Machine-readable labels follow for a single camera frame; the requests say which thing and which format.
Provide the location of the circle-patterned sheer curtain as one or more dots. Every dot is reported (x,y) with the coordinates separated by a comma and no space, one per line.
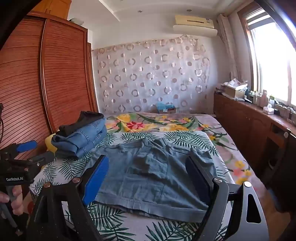
(152,76)

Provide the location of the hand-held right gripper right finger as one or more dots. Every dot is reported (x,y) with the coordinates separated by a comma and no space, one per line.
(199,183)

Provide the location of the blue cardboard box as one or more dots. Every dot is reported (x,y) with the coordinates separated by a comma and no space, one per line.
(165,107)

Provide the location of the folded dark pants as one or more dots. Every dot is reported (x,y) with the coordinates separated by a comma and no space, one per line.
(78,122)

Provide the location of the wooden sideboard cabinet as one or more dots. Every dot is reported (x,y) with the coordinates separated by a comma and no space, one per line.
(254,134)

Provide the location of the open cardboard box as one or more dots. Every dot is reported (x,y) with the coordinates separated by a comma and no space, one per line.
(234,90)

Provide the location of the wall air conditioner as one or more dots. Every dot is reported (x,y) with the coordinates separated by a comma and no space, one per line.
(195,25)

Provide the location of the folded blue jeans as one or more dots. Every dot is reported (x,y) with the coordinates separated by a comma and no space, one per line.
(85,139)

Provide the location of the yellow cloth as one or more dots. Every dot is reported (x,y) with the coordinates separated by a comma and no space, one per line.
(49,142)

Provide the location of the beige window curtain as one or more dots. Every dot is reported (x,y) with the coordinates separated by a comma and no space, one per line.
(227,48)

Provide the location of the white tissue box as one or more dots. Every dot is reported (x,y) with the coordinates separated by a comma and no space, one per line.
(269,109)

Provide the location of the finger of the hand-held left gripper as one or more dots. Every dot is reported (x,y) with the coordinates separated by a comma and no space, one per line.
(26,146)
(42,160)

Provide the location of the grey-blue shorts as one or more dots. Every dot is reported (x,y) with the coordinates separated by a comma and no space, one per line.
(152,171)

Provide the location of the floral pillow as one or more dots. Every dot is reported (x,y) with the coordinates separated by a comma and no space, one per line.
(175,125)

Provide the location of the window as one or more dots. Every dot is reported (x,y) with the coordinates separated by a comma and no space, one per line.
(270,60)

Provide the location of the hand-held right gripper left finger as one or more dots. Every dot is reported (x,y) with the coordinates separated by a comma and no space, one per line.
(97,180)

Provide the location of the leaf-print bed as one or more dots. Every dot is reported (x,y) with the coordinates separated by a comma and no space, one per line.
(129,227)

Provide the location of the wooden slatted wardrobe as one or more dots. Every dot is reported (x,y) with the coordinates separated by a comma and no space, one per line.
(46,88)

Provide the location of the person's left hand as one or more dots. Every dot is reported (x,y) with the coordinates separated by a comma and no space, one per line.
(17,199)

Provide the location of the white bottle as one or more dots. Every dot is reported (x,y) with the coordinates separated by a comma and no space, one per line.
(264,98)

